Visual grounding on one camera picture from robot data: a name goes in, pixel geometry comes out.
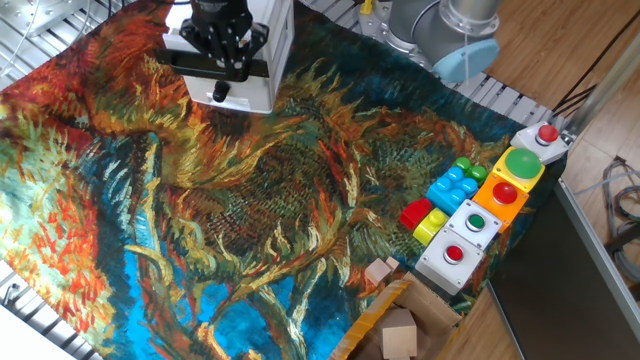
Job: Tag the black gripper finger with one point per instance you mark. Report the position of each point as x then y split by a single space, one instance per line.
205 40
247 40

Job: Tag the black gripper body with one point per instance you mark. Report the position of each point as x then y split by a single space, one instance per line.
220 12

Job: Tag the white plastic drawer cabinet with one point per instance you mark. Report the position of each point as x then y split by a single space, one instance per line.
280 50

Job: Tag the black round cabinet knob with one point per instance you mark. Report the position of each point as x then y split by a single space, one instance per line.
221 92

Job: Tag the yellow connector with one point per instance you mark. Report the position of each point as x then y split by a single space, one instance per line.
366 7

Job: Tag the sunflower painting print cloth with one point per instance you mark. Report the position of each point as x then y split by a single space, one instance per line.
325 200

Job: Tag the red toy brick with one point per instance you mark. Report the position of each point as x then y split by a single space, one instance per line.
415 212

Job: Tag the blue toy brick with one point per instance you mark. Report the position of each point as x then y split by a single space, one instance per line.
450 192

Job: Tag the yellow toy brick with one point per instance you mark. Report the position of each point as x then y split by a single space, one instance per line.
430 227

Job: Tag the green toy brick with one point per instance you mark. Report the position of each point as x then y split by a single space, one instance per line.
477 173

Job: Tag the small wooden block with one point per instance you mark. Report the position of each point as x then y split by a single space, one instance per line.
377 272

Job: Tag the tiny wooden block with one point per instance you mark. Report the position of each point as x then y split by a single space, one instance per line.
393 263

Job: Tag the white green-button box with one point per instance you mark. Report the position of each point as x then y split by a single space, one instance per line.
475 222

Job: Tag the orange red-button box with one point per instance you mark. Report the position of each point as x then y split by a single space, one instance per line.
505 194

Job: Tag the yellow green-dome button box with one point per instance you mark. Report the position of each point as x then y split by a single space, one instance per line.
522 164

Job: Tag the large white red-button box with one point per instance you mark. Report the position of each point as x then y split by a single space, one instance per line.
440 272

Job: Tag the grey red emergency-button box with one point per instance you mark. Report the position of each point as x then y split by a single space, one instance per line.
547 135

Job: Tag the small metal hook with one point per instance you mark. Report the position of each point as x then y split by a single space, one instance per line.
10 292

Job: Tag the brown cardboard box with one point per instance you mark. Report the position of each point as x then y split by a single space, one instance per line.
430 305

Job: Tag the large plain wooden cube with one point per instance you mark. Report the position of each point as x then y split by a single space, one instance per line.
399 335

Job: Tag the clear plastic tube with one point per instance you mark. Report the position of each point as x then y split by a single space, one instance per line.
605 182

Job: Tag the dark flat bar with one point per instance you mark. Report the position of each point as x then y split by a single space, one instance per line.
625 239

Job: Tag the silver metal bracket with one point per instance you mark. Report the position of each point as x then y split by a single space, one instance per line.
45 12

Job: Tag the aluminium frame post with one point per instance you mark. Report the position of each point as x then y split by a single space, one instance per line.
600 92

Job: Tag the black panel with aluminium frame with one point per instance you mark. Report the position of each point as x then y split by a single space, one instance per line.
550 300

